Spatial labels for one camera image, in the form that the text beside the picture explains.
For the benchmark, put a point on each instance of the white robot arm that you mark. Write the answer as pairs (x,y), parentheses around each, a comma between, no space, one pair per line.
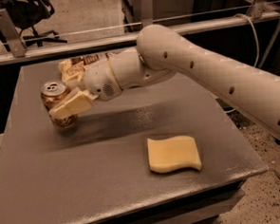
(159,54)

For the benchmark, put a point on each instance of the brown and yellow chip bag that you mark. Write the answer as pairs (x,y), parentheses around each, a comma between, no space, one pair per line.
(73,69)

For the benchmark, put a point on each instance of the metal guard rail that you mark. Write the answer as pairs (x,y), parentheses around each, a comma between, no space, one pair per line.
(85,24)

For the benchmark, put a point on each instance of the black office chair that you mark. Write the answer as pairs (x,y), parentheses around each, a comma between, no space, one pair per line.
(18,19)

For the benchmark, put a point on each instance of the yellow sponge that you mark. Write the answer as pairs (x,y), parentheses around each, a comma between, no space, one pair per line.
(173,154)

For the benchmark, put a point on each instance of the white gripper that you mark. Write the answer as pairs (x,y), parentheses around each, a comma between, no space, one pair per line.
(98,80)

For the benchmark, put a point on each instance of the orange soda can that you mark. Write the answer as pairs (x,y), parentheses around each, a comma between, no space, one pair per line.
(52,92)

